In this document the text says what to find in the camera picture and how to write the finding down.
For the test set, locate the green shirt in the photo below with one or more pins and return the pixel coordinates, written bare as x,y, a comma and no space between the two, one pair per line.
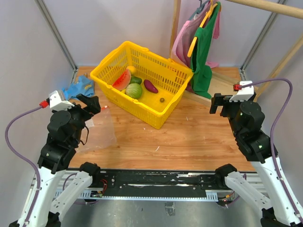
202,74

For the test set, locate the grey clothes hanger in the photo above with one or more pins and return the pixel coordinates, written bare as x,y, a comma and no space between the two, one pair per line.
199,9

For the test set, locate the green cabbage toy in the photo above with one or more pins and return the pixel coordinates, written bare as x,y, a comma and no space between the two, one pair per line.
134,91

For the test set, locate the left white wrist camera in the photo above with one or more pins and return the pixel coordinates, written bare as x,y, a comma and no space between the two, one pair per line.
58,101

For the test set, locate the blue cloth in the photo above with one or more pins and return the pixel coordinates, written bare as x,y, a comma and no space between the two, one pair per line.
84,86

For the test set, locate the watermelon slice toy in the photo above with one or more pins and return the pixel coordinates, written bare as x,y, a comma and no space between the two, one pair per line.
123,81

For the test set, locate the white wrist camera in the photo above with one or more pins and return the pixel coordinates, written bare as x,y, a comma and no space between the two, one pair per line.
244,91
58,101

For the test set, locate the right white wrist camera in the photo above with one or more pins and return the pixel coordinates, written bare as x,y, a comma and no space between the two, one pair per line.
244,91

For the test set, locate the purple eggplant toy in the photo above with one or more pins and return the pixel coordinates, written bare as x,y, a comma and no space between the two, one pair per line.
150,87

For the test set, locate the yellow lemon toy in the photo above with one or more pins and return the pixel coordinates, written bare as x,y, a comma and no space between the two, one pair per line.
132,70

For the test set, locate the clear zip top bag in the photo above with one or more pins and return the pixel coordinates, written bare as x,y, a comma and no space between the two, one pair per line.
99,132

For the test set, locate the wooden clothes rack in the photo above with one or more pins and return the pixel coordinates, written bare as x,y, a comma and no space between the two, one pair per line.
224,77

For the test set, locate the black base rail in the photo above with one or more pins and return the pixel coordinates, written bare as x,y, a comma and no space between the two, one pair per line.
157,184

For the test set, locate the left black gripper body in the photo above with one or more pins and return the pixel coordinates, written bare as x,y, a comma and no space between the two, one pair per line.
82,114

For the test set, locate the yellow plastic basket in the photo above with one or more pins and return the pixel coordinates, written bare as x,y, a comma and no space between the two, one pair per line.
169,77

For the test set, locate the pink shirt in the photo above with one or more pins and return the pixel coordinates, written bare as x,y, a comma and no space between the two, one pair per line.
185,36

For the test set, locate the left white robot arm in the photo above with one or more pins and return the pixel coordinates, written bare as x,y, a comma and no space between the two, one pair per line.
64,136

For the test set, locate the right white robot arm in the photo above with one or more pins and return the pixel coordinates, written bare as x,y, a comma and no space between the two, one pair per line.
280,208

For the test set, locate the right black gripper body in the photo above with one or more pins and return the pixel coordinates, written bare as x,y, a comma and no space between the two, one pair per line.
228,109

